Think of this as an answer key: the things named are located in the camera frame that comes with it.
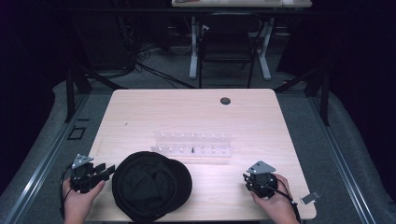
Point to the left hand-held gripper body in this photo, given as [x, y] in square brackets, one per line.
[81, 179]

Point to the person's left hand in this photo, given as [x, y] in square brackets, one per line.
[77, 202]

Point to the black cap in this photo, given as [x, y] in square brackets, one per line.
[151, 186]

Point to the grey round table grommet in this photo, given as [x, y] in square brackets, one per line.
[225, 100]

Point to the white-legged desk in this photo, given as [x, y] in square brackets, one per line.
[194, 46]

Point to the person's right hand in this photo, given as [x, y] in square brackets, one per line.
[275, 205]

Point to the black chair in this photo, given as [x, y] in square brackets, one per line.
[227, 46]

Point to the clear acrylic rack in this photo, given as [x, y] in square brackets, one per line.
[191, 143]

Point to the grey flat clip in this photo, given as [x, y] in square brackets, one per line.
[310, 197]

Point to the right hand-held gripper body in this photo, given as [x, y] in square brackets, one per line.
[262, 180]

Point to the black metal stand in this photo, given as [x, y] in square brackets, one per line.
[71, 93]
[323, 93]

